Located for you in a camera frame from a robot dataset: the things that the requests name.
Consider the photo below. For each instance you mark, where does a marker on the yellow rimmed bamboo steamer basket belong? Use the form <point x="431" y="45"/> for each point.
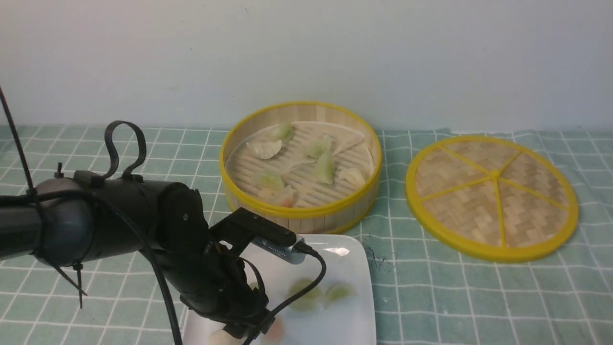
<point x="317" y="208"/>

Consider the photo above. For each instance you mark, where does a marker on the white dumpling upper left steamer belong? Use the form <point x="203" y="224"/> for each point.
<point x="265" y="150"/>

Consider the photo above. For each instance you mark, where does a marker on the pink dumpling on plate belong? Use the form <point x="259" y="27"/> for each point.
<point x="275" y="334"/>

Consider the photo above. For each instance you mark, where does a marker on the pale green dumpling steamer centre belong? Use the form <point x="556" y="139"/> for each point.
<point x="318" y="147"/>

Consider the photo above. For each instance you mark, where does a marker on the yellow rimmed woven steamer lid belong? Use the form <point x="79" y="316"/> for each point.
<point x="491" y="199"/>

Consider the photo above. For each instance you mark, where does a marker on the round green dumpling on plate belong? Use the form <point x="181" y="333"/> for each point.
<point x="307" y="302"/>

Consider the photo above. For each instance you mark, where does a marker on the pink dumpling front of steamer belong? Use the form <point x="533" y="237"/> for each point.
<point x="284" y="197"/>

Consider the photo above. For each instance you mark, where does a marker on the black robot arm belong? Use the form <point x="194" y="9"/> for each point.
<point x="164" y="221"/>

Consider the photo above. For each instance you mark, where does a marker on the green dumpling right on plate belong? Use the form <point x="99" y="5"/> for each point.
<point x="336" y="293"/>

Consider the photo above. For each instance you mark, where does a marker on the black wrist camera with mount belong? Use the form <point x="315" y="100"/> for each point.
<point x="243" y="227"/>

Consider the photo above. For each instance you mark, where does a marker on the white square plate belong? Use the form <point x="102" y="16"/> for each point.
<point x="348" y="322"/>

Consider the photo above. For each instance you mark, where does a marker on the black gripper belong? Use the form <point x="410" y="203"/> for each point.
<point x="212" y="282"/>

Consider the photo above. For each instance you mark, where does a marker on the green dumpling top of steamer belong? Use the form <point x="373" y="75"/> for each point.
<point x="283" y="132"/>

